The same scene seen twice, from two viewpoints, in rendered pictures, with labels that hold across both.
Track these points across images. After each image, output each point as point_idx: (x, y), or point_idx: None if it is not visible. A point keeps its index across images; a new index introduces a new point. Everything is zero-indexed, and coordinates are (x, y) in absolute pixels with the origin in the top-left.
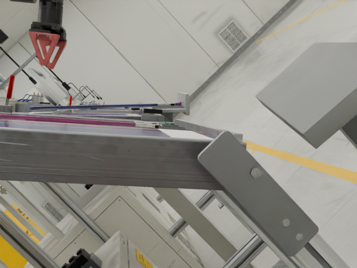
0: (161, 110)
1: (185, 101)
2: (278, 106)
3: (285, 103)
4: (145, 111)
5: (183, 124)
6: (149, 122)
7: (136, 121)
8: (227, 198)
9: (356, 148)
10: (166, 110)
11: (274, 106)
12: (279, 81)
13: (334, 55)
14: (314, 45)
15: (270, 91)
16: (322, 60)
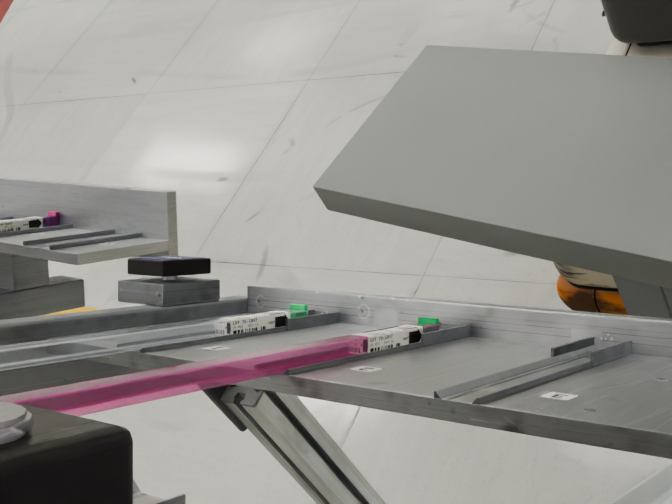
0: (208, 262)
1: (167, 217)
2: (566, 224)
3: (597, 217)
4: (166, 272)
5: (426, 312)
6: (266, 314)
7: (235, 320)
8: (346, 496)
9: (631, 305)
10: (115, 253)
11: (531, 222)
12: (408, 147)
13: (647, 88)
14: (446, 54)
15: (404, 174)
16: (589, 98)
